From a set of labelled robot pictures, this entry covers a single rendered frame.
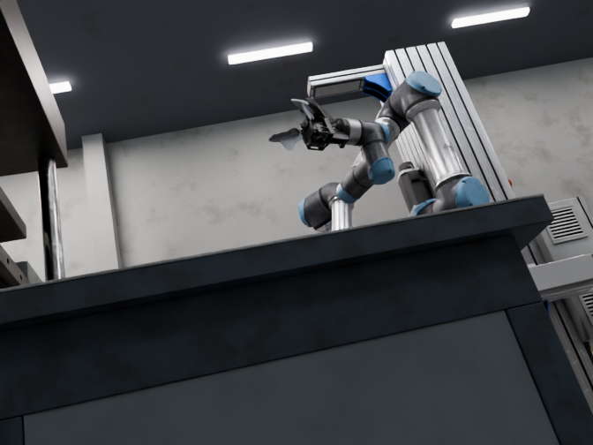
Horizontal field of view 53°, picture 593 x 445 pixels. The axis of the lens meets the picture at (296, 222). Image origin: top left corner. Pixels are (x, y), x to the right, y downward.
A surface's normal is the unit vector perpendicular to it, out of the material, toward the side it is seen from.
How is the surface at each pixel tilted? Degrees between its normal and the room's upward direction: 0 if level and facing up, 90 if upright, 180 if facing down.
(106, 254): 90
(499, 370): 90
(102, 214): 90
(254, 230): 90
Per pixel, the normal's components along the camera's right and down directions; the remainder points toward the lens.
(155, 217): 0.04, -0.44
